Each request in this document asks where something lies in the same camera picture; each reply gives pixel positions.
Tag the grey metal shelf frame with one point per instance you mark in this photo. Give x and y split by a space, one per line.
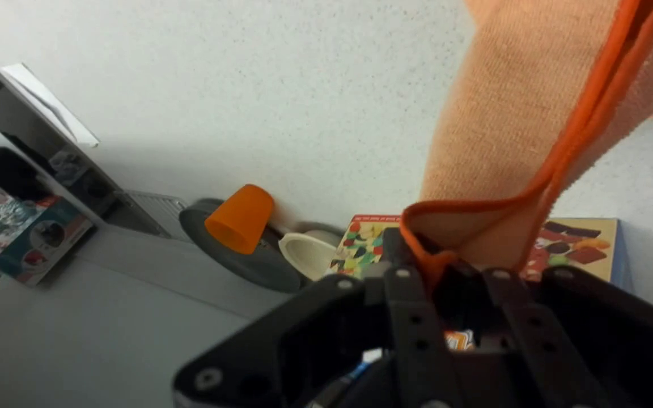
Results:
79 173

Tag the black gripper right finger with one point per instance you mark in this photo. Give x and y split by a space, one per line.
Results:
555 348

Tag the colourful toy food set box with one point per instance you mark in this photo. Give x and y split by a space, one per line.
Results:
361 250

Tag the dark grey plate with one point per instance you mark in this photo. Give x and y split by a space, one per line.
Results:
267 271

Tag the teal printed box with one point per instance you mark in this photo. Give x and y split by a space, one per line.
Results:
23 242

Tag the orange microfiber towel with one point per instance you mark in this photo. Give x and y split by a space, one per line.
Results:
508 114

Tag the orange plastic cup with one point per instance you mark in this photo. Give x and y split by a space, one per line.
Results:
238 219

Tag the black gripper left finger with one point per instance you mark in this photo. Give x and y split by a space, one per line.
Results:
410 342

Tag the small black device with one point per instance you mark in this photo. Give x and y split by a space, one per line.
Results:
5 173

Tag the beige bowl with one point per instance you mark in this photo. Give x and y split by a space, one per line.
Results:
306 257

